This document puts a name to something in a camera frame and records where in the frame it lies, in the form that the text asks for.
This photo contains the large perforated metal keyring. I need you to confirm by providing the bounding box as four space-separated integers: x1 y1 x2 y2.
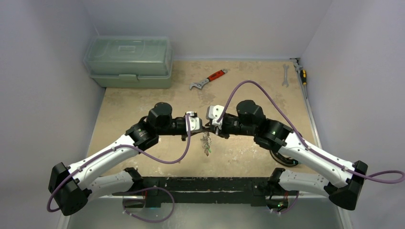
201 132 212 156

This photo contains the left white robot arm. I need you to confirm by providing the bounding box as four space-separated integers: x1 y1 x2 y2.
46 102 204 216

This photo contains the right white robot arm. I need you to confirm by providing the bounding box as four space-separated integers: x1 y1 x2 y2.
206 100 368 210

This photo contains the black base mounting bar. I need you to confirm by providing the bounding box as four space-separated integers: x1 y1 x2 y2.
121 177 297 208

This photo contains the silver open end wrench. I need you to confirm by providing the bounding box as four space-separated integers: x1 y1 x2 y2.
282 64 289 87

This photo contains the green plastic toolbox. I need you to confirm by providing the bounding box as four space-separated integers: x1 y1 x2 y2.
84 36 174 89

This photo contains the yellow black screwdriver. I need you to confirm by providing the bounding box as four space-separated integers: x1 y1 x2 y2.
300 69 307 86

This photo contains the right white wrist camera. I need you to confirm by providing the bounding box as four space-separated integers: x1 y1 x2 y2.
206 105 224 129

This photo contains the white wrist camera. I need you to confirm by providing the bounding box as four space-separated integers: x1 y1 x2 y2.
185 111 203 133
206 105 224 129

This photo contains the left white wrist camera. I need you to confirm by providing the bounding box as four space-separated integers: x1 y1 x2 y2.
185 111 203 133

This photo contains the red handled adjustable wrench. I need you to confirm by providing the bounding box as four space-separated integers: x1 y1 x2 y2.
189 69 228 90

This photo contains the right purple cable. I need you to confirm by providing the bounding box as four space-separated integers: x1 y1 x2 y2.
216 80 405 185

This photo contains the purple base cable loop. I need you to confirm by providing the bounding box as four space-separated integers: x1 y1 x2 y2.
122 185 176 223

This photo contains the aluminium frame rail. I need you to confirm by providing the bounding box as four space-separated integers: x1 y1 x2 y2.
289 58 322 149

